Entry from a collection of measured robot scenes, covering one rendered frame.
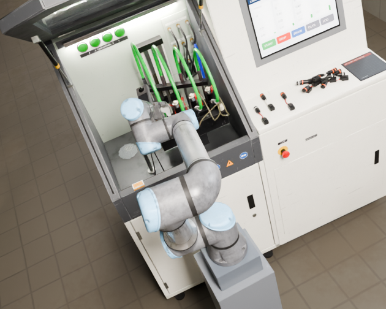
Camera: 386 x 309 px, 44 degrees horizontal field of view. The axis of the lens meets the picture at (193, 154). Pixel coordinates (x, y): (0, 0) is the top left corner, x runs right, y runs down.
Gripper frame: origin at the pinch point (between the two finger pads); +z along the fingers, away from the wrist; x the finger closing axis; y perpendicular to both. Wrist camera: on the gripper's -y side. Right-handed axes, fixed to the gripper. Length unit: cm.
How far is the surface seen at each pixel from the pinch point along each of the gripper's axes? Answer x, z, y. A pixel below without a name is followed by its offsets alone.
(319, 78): 64, 41, 11
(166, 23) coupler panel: 12, 30, -40
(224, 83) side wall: 25.5, 27.3, -3.0
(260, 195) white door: 17, 54, 51
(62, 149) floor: -131, 170, -38
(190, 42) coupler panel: 17, 43, -31
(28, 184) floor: -155, 145, -20
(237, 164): 15.6, 31.8, 31.9
